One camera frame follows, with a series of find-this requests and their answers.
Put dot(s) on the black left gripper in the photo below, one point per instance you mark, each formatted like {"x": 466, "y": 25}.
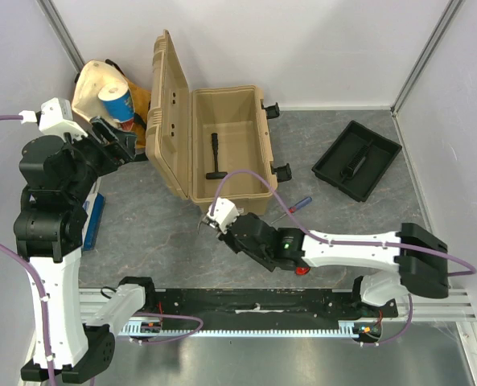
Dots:
{"x": 127, "y": 141}

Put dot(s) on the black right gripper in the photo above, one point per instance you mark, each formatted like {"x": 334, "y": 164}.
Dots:
{"x": 228, "y": 236}

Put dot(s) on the black rubber mallet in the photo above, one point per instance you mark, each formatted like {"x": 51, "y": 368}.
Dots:
{"x": 216, "y": 174}

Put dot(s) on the tan plastic tool box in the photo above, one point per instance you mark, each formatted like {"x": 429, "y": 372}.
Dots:
{"x": 180, "y": 122}

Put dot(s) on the black tool box tray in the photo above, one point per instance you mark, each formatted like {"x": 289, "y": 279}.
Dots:
{"x": 356, "y": 161}

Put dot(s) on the black handled claw hammer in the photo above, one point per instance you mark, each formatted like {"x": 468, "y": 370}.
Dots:
{"x": 202, "y": 223}

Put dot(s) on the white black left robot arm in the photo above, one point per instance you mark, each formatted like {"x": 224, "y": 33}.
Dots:
{"x": 60, "y": 171}

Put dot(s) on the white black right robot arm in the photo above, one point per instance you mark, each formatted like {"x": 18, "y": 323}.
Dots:
{"x": 406, "y": 262}

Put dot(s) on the tan leather tool bag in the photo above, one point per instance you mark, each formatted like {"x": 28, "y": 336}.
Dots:
{"x": 85, "y": 103}

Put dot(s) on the blue packaged tool card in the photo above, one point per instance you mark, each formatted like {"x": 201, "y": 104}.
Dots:
{"x": 93, "y": 207}

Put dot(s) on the blue paper towel roll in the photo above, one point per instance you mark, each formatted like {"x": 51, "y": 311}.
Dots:
{"x": 117, "y": 100}

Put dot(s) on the red box cutter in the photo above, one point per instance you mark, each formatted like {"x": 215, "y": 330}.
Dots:
{"x": 301, "y": 271}

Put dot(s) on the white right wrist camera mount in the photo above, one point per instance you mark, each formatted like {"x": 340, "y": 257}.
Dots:
{"x": 222, "y": 213}

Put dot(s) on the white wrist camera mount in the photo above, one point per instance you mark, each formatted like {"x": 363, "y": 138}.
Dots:
{"x": 222, "y": 213}
{"x": 55, "y": 118}

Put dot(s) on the blue red handled screwdriver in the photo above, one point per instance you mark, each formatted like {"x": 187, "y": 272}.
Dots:
{"x": 294, "y": 208}

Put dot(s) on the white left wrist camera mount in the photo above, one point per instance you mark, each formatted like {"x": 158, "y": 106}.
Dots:
{"x": 55, "y": 118}

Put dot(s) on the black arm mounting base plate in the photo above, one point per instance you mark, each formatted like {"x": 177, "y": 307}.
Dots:
{"x": 196, "y": 302}

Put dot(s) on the grey slotted cable duct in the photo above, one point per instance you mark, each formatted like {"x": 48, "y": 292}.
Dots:
{"x": 246, "y": 325}

